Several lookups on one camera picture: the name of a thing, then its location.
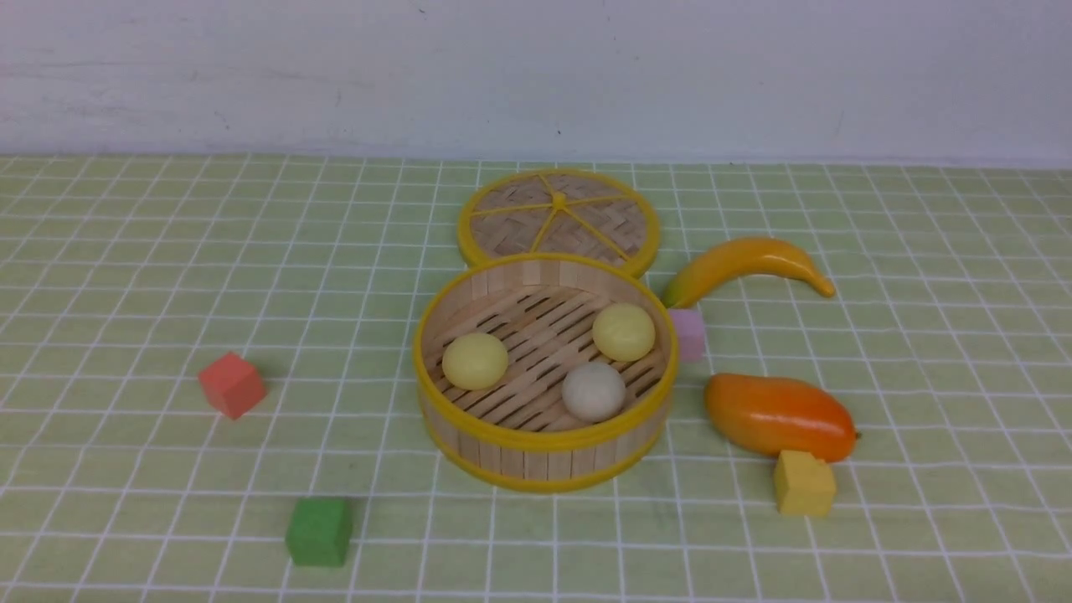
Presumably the yellow bun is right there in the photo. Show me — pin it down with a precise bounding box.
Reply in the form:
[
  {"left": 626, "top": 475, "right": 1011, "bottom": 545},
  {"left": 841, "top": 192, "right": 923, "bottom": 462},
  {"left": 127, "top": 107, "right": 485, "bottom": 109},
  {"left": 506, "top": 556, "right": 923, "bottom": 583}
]
[
  {"left": 441, "top": 332, "right": 509, "bottom": 389},
  {"left": 592, "top": 302, "right": 657, "bottom": 363}
]

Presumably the white bun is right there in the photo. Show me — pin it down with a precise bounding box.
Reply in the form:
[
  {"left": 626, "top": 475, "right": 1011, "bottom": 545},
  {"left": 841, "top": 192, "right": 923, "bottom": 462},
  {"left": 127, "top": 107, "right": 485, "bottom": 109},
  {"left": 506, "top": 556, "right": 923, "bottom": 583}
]
[{"left": 560, "top": 362, "right": 626, "bottom": 423}]

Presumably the bamboo steamer tray yellow rim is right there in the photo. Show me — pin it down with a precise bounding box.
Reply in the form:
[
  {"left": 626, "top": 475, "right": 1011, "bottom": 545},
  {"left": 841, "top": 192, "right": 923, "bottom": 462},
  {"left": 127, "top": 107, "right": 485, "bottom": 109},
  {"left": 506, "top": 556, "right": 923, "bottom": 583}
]
[{"left": 412, "top": 253, "right": 680, "bottom": 492}]

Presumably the bamboo steamer lid yellow rim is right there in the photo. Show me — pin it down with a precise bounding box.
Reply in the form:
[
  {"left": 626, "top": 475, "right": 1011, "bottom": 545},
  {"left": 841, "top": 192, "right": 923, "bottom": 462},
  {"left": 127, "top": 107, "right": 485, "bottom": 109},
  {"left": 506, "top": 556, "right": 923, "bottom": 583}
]
[{"left": 456, "top": 168, "right": 660, "bottom": 277}]

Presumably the pink foam cube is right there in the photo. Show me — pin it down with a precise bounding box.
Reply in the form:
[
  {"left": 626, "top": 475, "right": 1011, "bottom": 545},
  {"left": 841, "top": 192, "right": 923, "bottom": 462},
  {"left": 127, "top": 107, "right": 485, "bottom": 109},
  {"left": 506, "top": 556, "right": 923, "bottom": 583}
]
[{"left": 667, "top": 308, "right": 708, "bottom": 363}]

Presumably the yellow toy banana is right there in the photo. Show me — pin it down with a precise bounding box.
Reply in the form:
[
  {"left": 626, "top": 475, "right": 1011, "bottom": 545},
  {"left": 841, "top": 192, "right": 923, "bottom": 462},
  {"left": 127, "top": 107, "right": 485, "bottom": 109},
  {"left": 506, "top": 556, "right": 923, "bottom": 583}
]
[{"left": 660, "top": 237, "right": 836, "bottom": 309}]

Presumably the orange toy mango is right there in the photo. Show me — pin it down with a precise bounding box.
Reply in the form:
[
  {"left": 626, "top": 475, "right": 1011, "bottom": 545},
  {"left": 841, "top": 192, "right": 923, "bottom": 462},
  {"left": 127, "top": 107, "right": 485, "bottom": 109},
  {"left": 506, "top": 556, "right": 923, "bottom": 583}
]
[{"left": 703, "top": 373, "right": 858, "bottom": 464}]

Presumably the red cube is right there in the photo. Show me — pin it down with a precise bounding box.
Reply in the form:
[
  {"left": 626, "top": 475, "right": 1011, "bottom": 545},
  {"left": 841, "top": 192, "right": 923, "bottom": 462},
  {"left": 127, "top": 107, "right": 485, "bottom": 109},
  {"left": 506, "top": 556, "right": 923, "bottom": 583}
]
[{"left": 198, "top": 352, "right": 267, "bottom": 420}]

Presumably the green cube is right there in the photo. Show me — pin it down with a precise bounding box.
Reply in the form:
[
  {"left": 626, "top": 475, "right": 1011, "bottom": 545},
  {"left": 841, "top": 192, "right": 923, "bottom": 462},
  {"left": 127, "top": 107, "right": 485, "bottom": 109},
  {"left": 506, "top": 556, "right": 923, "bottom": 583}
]
[{"left": 285, "top": 497, "right": 353, "bottom": 568}]

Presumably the yellow cube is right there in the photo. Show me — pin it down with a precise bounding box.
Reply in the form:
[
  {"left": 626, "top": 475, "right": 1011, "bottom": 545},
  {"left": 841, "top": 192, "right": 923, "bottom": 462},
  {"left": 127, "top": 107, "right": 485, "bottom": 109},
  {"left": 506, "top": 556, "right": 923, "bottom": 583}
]
[{"left": 773, "top": 450, "right": 838, "bottom": 518}]

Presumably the green checkered tablecloth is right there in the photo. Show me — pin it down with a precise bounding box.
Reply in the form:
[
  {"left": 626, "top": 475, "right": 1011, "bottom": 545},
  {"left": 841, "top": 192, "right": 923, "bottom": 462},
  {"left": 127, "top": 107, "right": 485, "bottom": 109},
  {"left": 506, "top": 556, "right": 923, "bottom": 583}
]
[{"left": 1, "top": 155, "right": 1071, "bottom": 602}]

